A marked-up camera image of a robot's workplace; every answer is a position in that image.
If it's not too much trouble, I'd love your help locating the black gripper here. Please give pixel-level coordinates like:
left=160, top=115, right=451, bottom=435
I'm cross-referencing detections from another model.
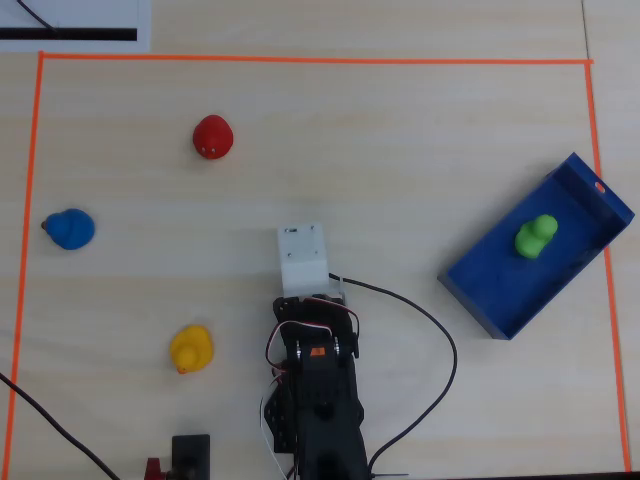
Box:
left=272, top=293, right=361, bottom=359

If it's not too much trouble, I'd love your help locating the green rubber duck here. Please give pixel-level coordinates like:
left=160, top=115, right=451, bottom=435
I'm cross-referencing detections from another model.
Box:
left=514, top=214, right=559, bottom=259

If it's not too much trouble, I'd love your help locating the yellow rubber duck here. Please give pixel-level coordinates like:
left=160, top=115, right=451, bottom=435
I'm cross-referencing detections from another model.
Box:
left=169, top=325, right=215, bottom=375

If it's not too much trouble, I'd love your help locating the blue plastic box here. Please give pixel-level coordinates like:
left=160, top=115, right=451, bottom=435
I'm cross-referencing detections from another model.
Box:
left=437, top=152, right=636, bottom=341

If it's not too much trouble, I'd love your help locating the red rubber duck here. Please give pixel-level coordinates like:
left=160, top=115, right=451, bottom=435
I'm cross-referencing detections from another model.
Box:
left=192, top=114, right=235, bottom=161

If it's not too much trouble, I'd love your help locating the blue rubber duck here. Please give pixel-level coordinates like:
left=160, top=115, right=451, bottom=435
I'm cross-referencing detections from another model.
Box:
left=40, top=208, right=96, bottom=251

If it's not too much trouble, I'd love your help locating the orange tape strip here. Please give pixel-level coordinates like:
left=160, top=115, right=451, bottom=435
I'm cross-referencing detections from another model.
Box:
left=5, top=51, right=46, bottom=480
left=37, top=50, right=595, bottom=67
left=584, top=60, right=632, bottom=475

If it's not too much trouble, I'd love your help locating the white paper with black bar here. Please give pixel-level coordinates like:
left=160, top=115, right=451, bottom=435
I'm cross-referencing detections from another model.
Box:
left=0, top=0, right=152, bottom=53

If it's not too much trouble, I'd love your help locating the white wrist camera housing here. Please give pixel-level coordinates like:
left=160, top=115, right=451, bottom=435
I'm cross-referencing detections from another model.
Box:
left=277, top=222, right=346, bottom=304

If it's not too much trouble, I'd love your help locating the black camera usb cable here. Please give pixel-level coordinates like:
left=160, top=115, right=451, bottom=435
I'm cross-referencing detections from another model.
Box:
left=327, top=272, right=459, bottom=474

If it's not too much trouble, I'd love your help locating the black stand cable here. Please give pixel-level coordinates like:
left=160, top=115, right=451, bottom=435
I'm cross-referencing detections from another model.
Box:
left=0, top=371, right=122, bottom=480

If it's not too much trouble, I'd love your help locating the thin black cable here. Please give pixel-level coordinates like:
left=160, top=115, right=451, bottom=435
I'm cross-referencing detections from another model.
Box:
left=16, top=0, right=59, bottom=36

